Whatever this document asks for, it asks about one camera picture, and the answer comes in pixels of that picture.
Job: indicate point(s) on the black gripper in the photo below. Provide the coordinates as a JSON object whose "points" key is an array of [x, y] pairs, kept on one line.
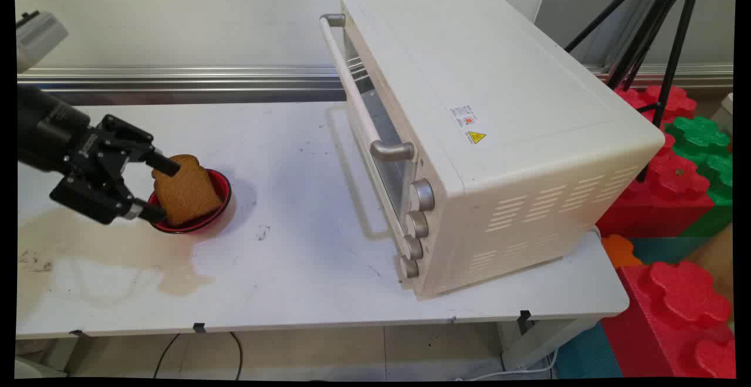
{"points": [[50, 129]]}

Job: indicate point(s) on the brown bread slice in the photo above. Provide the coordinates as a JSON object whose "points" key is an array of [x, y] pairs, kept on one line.
{"points": [[188, 190]]}

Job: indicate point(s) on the red bowl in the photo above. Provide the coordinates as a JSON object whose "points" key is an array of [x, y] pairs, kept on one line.
{"points": [[222, 190]]}

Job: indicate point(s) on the black tape piece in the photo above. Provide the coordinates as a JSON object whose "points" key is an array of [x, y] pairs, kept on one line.
{"points": [[79, 334], [523, 319], [199, 328]]}

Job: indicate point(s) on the silver oven knob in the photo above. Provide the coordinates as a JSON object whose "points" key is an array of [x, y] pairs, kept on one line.
{"points": [[409, 267], [422, 194], [417, 224], [412, 247]]}

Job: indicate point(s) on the white label sticker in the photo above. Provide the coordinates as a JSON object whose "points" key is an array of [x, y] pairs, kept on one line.
{"points": [[463, 116]]}

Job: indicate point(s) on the yellow warning sticker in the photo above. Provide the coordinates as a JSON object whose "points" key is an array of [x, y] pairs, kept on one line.
{"points": [[476, 138]]}

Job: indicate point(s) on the cream toaster oven body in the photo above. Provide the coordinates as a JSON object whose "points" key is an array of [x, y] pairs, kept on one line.
{"points": [[504, 111]]}

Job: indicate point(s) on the white table leg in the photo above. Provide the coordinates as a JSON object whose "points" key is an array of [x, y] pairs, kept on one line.
{"points": [[540, 340]]}

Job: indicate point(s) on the teal foam mat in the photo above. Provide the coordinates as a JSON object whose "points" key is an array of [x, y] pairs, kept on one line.
{"points": [[587, 355]]}

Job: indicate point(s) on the orange foam block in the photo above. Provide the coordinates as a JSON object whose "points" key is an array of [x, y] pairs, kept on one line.
{"points": [[619, 251]]}

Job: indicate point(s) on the medium red foam block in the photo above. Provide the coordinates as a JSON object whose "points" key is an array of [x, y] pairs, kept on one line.
{"points": [[669, 193]]}

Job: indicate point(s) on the small red foam block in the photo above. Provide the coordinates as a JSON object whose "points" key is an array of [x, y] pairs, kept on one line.
{"points": [[675, 102]]}

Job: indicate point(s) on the black tripod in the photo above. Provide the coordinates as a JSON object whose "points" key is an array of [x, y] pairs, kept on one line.
{"points": [[675, 47]]}

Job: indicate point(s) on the large red foam block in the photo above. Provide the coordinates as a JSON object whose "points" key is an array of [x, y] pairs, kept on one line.
{"points": [[675, 316]]}

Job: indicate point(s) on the green foam block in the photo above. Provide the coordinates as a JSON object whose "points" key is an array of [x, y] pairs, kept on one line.
{"points": [[701, 135]]}

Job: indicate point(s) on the aluminium wall rail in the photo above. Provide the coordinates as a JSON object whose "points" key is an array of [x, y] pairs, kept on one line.
{"points": [[176, 79]]}

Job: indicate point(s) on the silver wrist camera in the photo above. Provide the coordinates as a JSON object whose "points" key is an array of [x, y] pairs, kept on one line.
{"points": [[38, 41]]}

